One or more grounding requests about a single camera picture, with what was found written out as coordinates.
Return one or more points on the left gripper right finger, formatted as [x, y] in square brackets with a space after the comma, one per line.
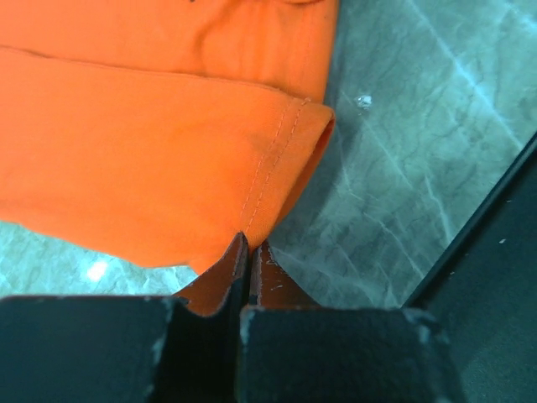
[294, 350]

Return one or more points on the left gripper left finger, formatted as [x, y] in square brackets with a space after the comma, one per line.
[179, 348]

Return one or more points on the orange t-shirt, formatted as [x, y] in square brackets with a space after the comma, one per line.
[155, 131]

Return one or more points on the black base crossbar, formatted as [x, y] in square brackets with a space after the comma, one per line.
[482, 290]

